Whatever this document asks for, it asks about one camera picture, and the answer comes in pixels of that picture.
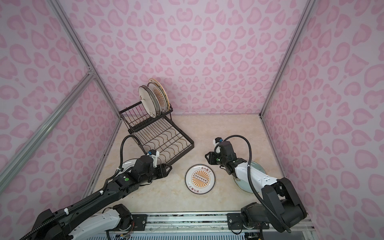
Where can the aluminium frame post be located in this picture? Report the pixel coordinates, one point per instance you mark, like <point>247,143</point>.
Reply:
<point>297,34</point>
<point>64,20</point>

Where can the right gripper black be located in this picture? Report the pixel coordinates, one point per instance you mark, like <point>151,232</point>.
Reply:
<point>211,155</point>

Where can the white plate brown rim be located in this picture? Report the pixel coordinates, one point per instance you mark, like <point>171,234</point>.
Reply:
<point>147,102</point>

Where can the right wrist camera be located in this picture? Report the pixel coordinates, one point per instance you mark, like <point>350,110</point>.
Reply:
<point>216,142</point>

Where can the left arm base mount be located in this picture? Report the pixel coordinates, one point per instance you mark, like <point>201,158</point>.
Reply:
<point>135,222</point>

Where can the black wire dish rack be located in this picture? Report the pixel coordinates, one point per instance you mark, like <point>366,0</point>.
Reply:
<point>159,133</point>

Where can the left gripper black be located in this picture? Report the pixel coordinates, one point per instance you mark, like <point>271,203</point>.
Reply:
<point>163,172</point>

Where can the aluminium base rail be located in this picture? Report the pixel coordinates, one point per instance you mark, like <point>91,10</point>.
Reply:
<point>205,226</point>

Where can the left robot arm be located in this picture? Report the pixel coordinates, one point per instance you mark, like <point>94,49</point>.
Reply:
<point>81,220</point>

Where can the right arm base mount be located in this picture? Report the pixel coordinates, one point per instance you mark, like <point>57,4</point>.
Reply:
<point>240,222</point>

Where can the cream star cartoon plate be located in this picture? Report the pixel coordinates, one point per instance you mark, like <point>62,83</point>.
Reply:
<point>163,91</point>

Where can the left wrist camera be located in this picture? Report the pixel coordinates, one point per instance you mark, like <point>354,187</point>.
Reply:
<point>154,154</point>

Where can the aluminium frame post right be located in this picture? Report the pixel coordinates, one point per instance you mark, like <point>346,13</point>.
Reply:
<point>297,34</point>

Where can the aluminium frame diagonal beam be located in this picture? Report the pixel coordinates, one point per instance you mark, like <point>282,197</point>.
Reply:
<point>19,160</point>

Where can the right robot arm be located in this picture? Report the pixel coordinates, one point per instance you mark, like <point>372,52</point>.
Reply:
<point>278,202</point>

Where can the aluminium frame post left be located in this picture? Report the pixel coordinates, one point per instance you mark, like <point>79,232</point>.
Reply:
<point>64,20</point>

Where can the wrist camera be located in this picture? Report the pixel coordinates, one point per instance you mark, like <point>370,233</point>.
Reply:
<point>216,142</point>
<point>154,154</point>

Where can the light green flower plate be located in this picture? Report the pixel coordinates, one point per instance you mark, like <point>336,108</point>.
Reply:
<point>258,177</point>

